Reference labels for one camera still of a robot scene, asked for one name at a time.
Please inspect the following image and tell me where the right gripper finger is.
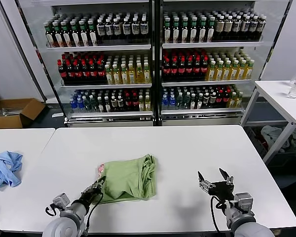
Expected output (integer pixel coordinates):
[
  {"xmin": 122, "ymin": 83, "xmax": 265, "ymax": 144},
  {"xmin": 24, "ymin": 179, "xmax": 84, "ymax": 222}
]
[
  {"xmin": 197, "ymin": 171, "xmax": 215, "ymax": 192},
  {"xmin": 219, "ymin": 167, "xmax": 234, "ymax": 186}
]

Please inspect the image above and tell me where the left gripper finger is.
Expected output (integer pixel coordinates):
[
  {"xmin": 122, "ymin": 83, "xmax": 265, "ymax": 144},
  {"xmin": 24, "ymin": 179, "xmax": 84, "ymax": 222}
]
[
  {"xmin": 81, "ymin": 181, "xmax": 101, "ymax": 196},
  {"xmin": 97, "ymin": 175, "xmax": 107, "ymax": 191}
]

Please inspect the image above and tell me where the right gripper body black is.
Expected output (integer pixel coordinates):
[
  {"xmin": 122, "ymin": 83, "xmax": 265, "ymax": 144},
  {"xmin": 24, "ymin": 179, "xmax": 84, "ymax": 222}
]
[{"xmin": 209, "ymin": 181, "xmax": 235, "ymax": 198}]

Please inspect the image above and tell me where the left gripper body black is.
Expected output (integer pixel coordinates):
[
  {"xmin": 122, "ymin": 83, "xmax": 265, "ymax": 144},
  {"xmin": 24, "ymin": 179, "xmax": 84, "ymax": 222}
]
[{"xmin": 79, "ymin": 189, "xmax": 104, "ymax": 204}]

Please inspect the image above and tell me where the green polo shirt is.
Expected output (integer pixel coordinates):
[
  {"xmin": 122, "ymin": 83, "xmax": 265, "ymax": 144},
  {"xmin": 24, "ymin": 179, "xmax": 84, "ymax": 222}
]
[{"xmin": 96, "ymin": 154, "xmax": 158, "ymax": 204}]

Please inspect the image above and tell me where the grey white cloth pile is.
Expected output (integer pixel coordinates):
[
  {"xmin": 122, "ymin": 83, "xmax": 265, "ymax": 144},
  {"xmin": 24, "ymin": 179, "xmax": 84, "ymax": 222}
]
[{"xmin": 260, "ymin": 125, "xmax": 291, "ymax": 154}]

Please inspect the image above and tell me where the open beverage cooler cabinet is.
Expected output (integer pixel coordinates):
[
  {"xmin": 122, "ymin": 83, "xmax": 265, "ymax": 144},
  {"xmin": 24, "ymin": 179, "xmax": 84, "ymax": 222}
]
[
  {"xmin": 51, "ymin": 0, "xmax": 158, "ymax": 128},
  {"xmin": 157, "ymin": 0, "xmax": 265, "ymax": 127}
]

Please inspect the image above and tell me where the white cooler shelf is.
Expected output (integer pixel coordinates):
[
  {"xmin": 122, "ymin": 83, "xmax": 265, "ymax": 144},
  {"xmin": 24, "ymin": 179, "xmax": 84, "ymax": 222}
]
[
  {"xmin": 162, "ymin": 41, "xmax": 264, "ymax": 49},
  {"xmin": 67, "ymin": 111, "xmax": 154, "ymax": 120},
  {"xmin": 61, "ymin": 83, "xmax": 153, "ymax": 90},
  {"xmin": 162, "ymin": 79, "xmax": 253, "ymax": 87},
  {"xmin": 161, "ymin": 108, "xmax": 244, "ymax": 116},
  {"xmin": 46, "ymin": 44, "xmax": 152, "ymax": 52}
]

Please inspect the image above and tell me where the crumpled light blue shirt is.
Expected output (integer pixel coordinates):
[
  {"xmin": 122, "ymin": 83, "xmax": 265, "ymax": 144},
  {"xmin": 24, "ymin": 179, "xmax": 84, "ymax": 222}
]
[{"xmin": 0, "ymin": 151, "xmax": 24, "ymax": 190}]

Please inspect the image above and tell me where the white side table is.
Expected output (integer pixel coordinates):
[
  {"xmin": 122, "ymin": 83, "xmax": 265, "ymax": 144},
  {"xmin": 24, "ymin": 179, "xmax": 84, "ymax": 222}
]
[{"xmin": 239, "ymin": 80, "xmax": 296, "ymax": 165}]

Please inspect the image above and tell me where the yellow juice bottle white cap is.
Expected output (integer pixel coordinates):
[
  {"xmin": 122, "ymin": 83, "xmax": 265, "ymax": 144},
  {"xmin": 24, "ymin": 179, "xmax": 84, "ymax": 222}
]
[
  {"xmin": 245, "ymin": 59, "xmax": 254, "ymax": 80},
  {"xmin": 128, "ymin": 63, "xmax": 137, "ymax": 85},
  {"xmin": 136, "ymin": 63, "xmax": 145, "ymax": 84},
  {"xmin": 208, "ymin": 60, "xmax": 217, "ymax": 81},
  {"xmin": 238, "ymin": 59, "xmax": 246, "ymax": 80},
  {"xmin": 230, "ymin": 59, "xmax": 239, "ymax": 80},
  {"xmin": 120, "ymin": 64, "xmax": 129, "ymax": 85},
  {"xmin": 216, "ymin": 60, "xmax": 224, "ymax": 81},
  {"xmin": 143, "ymin": 62, "xmax": 152, "ymax": 84},
  {"xmin": 112, "ymin": 64, "xmax": 121, "ymax": 85},
  {"xmin": 105, "ymin": 64, "xmax": 114, "ymax": 85},
  {"xmin": 223, "ymin": 60, "xmax": 231, "ymax": 81}
]

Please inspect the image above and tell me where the open cardboard box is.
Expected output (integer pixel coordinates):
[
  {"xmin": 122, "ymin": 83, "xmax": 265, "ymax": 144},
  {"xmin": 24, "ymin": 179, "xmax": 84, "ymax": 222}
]
[{"xmin": 0, "ymin": 98, "xmax": 47, "ymax": 130}]

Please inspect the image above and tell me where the cola bottle red cap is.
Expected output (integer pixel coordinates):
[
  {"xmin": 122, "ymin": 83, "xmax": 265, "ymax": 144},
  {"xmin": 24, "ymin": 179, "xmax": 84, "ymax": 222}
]
[
  {"xmin": 66, "ymin": 60, "xmax": 74, "ymax": 85},
  {"xmin": 186, "ymin": 57, "xmax": 194, "ymax": 81},
  {"xmin": 81, "ymin": 61, "xmax": 90, "ymax": 85},
  {"xmin": 170, "ymin": 57, "xmax": 179, "ymax": 81},
  {"xmin": 201, "ymin": 56, "xmax": 210, "ymax": 80},
  {"xmin": 73, "ymin": 61, "xmax": 82, "ymax": 85},
  {"xmin": 163, "ymin": 57, "xmax": 171, "ymax": 81},
  {"xmin": 58, "ymin": 60, "xmax": 67, "ymax": 85},
  {"xmin": 178, "ymin": 57, "xmax": 187, "ymax": 81},
  {"xmin": 193, "ymin": 57, "xmax": 202, "ymax": 81},
  {"xmin": 89, "ymin": 60, "xmax": 98, "ymax": 84},
  {"xmin": 97, "ymin": 60, "xmax": 107, "ymax": 84}
]

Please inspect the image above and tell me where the grey metal rails bundle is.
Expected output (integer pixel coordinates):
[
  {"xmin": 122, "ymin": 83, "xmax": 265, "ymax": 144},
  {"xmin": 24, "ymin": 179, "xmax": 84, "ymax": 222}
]
[{"xmin": 0, "ymin": 107, "xmax": 25, "ymax": 117}]

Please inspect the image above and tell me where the glass cooler door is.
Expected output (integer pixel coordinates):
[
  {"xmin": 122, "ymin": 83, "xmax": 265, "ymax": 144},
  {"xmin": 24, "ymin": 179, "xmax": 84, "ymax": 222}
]
[
  {"xmin": 259, "ymin": 0, "xmax": 294, "ymax": 81},
  {"xmin": 0, "ymin": 0, "xmax": 66, "ymax": 119}
]

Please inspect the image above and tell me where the dark tea bottle green cap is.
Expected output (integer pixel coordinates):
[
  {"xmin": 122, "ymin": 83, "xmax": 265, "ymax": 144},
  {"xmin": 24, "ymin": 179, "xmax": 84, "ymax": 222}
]
[
  {"xmin": 60, "ymin": 22, "xmax": 72, "ymax": 48},
  {"xmin": 78, "ymin": 21, "xmax": 89, "ymax": 47},
  {"xmin": 181, "ymin": 18, "xmax": 189, "ymax": 44},
  {"xmin": 207, "ymin": 17, "xmax": 216, "ymax": 43},
  {"xmin": 52, "ymin": 22, "xmax": 63, "ymax": 48},
  {"xmin": 189, "ymin": 17, "xmax": 198, "ymax": 44},
  {"xmin": 45, "ymin": 23, "xmax": 55, "ymax": 48},
  {"xmin": 87, "ymin": 20, "xmax": 98, "ymax": 47},
  {"xmin": 198, "ymin": 17, "xmax": 207, "ymax": 43},
  {"xmin": 163, "ymin": 18, "xmax": 172, "ymax": 44},
  {"xmin": 69, "ymin": 21, "xmax": 80, "ymax": 47},
  {"xmin": 172, "ymin": 18, "xmax": 181, "ymax": 44}
]

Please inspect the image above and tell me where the dark drink bottle beige label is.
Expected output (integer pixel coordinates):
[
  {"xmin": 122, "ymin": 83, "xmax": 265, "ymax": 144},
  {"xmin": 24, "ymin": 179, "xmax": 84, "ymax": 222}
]
[
  {"xmin": 223, "ymin": 16, "xmax": 233, "ymax": 41},
  {"xmin": 215, "ymin": 16, "xmax": 225, "ymax": 42}
]

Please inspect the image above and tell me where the dark drink bottle white label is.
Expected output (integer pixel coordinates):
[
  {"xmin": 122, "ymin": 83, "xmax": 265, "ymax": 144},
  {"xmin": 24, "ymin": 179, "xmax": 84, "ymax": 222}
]
[
  {"xmin": 122, "ymin": 18, "xmax": 132, "ymax": 40},
  {"xmin": 131, "ymin": 17, "xmax": 141, "ymax": 40},
  {"xmin": 105, "ymin": 18, "xmax": 114, "ymax": 40},
  {"xmin": 257, "ymin": 15, "xmax": 266, "ymax": 40},
  {"xmin": 240, "ymin": 16, "xmax": 250, "ymax": 41},
  {"xmin": 232, "ymin": 16, "xmax": 242, "ymax": 41},
  {"xmin": 140, "ymin": 16, "xmax": 149, "ymax": 40},
  {"xmin": 96, "ymin": 19, "xmax": 106, "ymax": 40},
  {"xmin": 112, "ymin": 18, "xmax": 122, "ymax": 40},
  {"xmin": 249, "ymin": 15, "xmax": 259, "ymax": 41}
]

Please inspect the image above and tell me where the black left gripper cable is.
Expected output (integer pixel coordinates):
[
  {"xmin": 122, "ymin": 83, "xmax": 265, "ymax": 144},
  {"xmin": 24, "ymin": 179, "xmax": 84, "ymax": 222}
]
[{"xmin": 85, "ymin": 194, "xmax": 105, "ymax": 234}]

